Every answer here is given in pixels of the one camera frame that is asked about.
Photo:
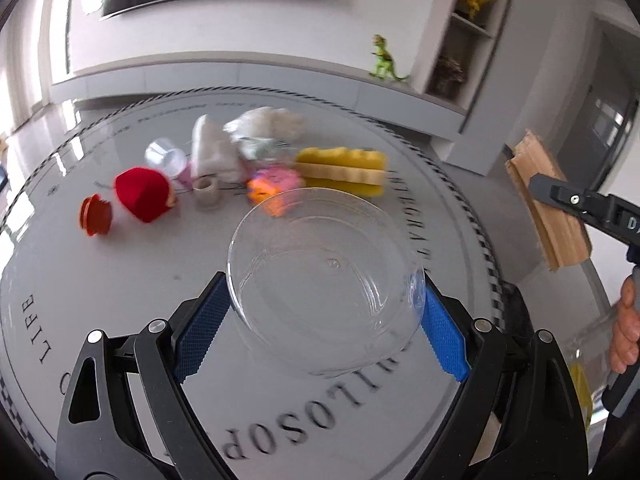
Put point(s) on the brown cardboard box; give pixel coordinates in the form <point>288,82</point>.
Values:
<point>550,225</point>

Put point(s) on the yellow toy dinosaur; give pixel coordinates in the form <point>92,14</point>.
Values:
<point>475,0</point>

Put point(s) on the person's right hand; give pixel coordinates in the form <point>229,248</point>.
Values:
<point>626,332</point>

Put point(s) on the orange ribbed cap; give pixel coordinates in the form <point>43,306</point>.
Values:
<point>96,216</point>

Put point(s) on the white shelf unit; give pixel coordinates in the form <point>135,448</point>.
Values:
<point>500,50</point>

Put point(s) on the pink and orange toy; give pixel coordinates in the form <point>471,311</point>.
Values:
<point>272,185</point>

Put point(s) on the clear glass bowl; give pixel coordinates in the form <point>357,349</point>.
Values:
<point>325,270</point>

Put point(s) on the crumpled clear plastic bag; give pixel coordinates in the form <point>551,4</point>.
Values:
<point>265,127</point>

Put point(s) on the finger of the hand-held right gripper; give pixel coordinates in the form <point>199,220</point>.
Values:
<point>560,195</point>

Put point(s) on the clear plastic cup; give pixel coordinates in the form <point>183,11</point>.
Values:
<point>164,156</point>

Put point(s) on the green toy dinosaur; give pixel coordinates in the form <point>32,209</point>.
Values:
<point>384,62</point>

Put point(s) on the small beige cup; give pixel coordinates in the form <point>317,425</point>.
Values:
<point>206,194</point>

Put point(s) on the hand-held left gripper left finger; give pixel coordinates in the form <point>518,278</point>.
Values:
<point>200,332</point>

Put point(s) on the white tissue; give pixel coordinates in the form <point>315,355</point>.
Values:
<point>212,152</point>

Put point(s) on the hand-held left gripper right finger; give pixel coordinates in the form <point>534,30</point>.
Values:
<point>442,337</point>

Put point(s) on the small pink box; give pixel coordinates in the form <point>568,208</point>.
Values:
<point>183,179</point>

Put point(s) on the low white cabinet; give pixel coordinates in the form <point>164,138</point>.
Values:
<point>280,72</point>

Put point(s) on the yellow corn-shaped sponge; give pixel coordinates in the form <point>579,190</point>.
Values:
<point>342,170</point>

